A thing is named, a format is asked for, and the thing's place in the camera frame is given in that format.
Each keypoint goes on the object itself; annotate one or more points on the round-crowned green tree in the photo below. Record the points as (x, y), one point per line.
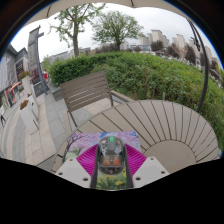
(116, 28)

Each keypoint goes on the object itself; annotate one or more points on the grey slatted outdoor chair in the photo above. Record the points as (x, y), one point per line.
(85, 90)

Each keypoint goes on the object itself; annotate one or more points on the flower print mouse pad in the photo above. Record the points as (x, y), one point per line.
(81, 140)

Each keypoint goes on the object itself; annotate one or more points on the sparse-leaved tall tree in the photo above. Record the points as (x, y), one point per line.
(75, 33)

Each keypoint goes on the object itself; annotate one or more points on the beige parasol canopy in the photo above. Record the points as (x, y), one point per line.
(100, 5)

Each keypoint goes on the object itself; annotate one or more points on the white flower planter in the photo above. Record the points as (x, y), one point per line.
(28, 116)
(28, 85)

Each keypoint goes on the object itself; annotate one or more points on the distant apartment buildings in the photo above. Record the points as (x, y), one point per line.
(156, 36)

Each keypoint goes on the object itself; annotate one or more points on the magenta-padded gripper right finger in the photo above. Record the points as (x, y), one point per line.
(150, 170)

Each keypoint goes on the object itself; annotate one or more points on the grey storefront building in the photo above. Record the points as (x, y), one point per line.
(11, 73)

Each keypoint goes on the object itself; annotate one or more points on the dark curved parasol pole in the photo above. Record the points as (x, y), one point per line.
(206, 73)

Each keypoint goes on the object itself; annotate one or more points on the grey sign pylon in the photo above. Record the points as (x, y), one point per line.
(33, 56)

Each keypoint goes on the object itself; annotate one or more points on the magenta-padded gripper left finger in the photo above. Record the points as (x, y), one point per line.
(71, 171)

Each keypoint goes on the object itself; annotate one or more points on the transparent computer mouse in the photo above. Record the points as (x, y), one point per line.
(111, 155)

